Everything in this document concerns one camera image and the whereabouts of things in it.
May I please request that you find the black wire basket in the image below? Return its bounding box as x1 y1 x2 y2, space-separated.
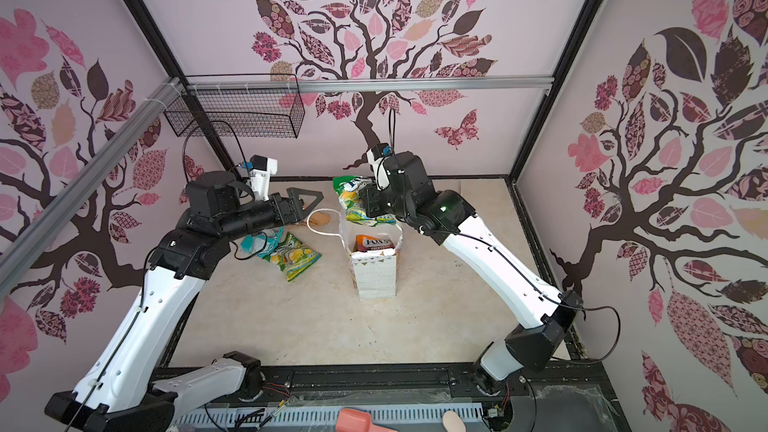
164 72 306 139

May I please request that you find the orange red snack packet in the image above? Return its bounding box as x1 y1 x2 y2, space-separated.
354 235 395 252

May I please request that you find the teal snack packet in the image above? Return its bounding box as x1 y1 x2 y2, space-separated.
240 227 284 258

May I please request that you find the white slotted cable duct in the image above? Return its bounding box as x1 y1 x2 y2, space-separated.
175 404 488 431

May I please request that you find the beige round object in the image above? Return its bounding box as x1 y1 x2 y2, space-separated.
442 410 467 432

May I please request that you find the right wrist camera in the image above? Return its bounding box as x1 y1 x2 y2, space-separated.
366 143 392 190

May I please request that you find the aluminium rail back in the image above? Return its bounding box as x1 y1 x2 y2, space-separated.
186 75 554 94

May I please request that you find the green snack packet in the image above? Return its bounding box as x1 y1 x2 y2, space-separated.
264 232 322 282
332 175 396 227

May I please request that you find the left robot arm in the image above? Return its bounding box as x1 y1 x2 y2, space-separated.
44 171 323 431

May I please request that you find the pink plastic scoop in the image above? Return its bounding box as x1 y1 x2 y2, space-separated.
335 408 395 432

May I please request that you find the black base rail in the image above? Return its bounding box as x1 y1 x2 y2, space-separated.
151 361 629 431

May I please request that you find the aluminium rail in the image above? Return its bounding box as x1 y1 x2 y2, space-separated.
1 77 184 297
186 75 554 94

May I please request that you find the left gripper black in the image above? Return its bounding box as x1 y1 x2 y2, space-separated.
218 187 323 242

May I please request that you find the aluminium rail left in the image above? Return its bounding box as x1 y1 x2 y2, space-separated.
1 77 184 297

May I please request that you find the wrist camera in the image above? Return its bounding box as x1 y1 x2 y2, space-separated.
366 143 392 190
240 155 278 200

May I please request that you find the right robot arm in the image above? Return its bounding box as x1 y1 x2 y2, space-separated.
362 143 582 394

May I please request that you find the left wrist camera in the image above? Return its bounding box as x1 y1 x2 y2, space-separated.
240 155 278 200

